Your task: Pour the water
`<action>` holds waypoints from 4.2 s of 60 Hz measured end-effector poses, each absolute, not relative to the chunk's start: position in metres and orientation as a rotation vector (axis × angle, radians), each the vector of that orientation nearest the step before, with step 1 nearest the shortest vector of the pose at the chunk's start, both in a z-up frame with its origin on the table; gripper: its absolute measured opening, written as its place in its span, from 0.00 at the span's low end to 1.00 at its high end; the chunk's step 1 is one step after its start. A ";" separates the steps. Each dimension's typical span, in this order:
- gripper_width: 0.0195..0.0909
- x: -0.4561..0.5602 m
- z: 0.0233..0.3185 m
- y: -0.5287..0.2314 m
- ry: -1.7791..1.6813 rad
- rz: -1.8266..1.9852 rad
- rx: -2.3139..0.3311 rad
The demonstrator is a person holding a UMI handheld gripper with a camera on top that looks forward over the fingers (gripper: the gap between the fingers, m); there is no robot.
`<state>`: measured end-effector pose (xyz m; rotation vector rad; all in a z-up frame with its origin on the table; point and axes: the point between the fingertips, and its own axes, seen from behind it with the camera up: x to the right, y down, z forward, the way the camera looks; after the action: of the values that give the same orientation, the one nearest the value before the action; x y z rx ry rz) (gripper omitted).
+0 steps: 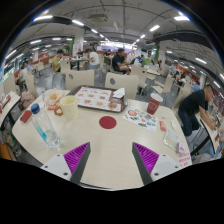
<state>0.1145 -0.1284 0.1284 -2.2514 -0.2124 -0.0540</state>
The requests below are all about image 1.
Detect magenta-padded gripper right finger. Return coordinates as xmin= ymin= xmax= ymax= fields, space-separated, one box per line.
xmin=131 ymin=142 xmax=181 ymax=186

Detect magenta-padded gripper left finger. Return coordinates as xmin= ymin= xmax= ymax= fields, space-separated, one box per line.
xmin=40 ymin=142 xmax=92 ymax=185

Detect clear blue-capped water bottle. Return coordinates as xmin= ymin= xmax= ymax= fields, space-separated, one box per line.
xmin=30 ymin=102 xmax=62 ymax=150

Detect printed leaflet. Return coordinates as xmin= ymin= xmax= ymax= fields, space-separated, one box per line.
xmin=162 ymin=129 xmax=181 ymax=153

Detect small red sauce packet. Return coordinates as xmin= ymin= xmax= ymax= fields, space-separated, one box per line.
xmin=158 ymin=120 xmax=168 ymax=132

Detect printed paper placemat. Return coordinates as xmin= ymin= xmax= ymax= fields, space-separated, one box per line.
xmin=121 ymin=106 xmax=159 ymax=134

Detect flat round red coaster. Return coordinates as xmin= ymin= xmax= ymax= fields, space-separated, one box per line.
xmin=98 ymin=115 xmax=118 ymax=130

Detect cream mug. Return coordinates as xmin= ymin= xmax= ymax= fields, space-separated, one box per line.
xmin=54 ymin=95 xmax=79 ymax=121

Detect red paper cup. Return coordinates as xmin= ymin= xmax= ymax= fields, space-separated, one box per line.
xmin=146 ymin=92 xmax=164 ymax=116

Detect small red case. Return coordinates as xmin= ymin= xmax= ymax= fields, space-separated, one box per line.
xmin=19 ymin=109 xmax=33 ymax=124

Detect crumpled food wrapper bag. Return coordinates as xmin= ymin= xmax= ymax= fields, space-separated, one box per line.
xmin=42 ymin=88 xmax=67 ymax=111

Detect dark food tray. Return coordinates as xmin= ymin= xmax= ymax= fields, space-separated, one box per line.
xmin=66 ymin=84 xmax=129 ymax=114

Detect person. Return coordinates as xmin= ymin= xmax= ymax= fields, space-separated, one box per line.
xmin=51 ymin=48 xmax=65 ymax=74
xmin=84 ymin=47 xmax=101 ymax=71
xmin=177 ymin=83 xmax=217 ymax=138
xmin=111 ymin=47 xmax=132 ymax=75
xmin=17 ymin=61 xmax=30 ymax=92

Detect white crumpled napkin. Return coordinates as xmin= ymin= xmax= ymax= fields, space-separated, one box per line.
xmin=112 ymin=87 xmax=127 ymax=100

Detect pink backpack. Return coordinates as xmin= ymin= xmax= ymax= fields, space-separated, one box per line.
xmin=20 ymin=91 xmax=36 ymax=110

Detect cream chair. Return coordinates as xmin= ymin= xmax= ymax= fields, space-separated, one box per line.
xmin=64 ymin=68 xmax=96 ymax=91
xmin=104 ymin=71 xmax=140 ymax=100

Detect ceiling lights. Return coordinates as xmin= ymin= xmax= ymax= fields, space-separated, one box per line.
xmin=4 ymin=13 xmax=224 ymax=88

